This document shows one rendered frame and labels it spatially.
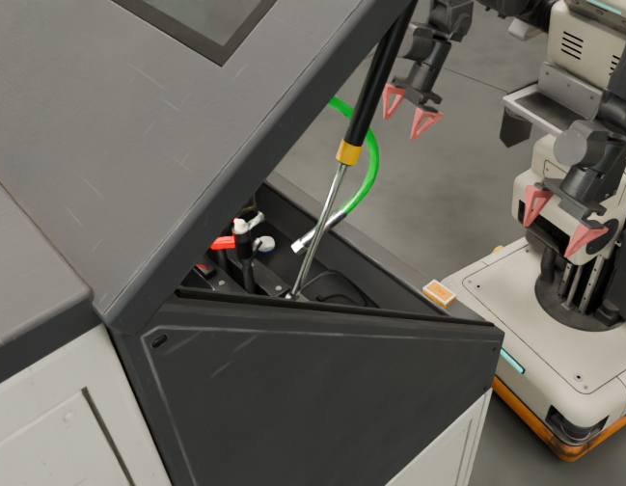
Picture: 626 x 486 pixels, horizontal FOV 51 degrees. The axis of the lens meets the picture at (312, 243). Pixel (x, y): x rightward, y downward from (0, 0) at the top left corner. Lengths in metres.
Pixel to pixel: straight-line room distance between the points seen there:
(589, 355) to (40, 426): 1.69
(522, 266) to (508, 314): 0.21
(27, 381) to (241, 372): 0.21
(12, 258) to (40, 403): 0.10
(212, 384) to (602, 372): 1.52
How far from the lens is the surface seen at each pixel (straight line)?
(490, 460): 2.08
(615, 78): 1.13
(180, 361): 0.54
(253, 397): 0.65
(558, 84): 1.50
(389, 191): 2.85
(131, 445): 0.58
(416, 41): 1.34
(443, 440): 1.20
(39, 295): 0.46
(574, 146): 1.10
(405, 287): 1.17
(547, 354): 1.98
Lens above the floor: 1.81
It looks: 44 degrees down
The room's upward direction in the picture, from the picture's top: 4 degrees counter-clockwise
